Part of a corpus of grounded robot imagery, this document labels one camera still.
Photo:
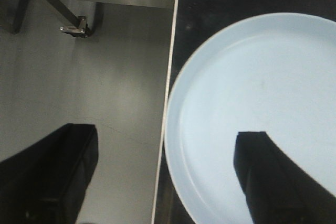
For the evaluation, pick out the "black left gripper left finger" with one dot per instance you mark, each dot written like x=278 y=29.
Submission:
x=47 y=182

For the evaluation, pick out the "light blue plate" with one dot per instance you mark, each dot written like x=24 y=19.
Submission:
x=273 y=73

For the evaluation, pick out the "steel table leg bracket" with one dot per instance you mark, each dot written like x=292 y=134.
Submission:
x=73 y=25

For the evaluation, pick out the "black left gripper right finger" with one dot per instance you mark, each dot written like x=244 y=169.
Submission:
x=276 y=189

